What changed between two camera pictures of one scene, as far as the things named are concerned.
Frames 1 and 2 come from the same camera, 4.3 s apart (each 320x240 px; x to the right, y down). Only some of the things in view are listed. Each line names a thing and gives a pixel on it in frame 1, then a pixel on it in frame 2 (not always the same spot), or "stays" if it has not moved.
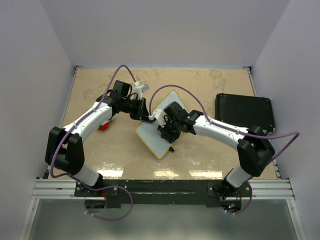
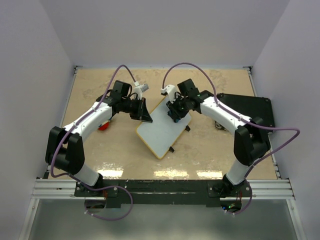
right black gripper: (169, 136) to (172, 107)
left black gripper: (142, 113) stays
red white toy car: (104, 125) stays
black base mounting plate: (165, 192) stays
